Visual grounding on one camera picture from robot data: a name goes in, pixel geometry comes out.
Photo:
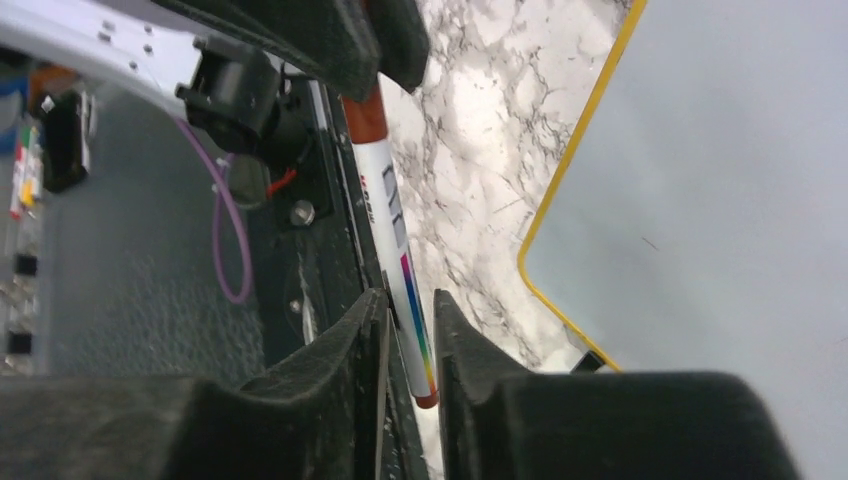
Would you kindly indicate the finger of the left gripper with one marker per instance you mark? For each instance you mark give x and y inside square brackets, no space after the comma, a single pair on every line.
[331,41]
[403,40]

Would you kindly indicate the yellow framed whiteboard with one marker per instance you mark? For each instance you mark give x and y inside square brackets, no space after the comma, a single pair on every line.
[698,219]

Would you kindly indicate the white dry erase marker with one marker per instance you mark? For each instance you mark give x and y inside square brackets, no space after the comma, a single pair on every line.
[368,132]

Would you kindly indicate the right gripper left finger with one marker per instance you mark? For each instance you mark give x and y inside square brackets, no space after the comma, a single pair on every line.
[318,414]

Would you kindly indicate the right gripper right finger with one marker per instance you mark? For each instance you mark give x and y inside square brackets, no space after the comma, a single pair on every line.
[500,420]

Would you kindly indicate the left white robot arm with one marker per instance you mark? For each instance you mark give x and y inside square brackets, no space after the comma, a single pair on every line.
[228,80]

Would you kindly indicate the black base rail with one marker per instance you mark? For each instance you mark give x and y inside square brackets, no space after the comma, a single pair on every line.
[305,278]

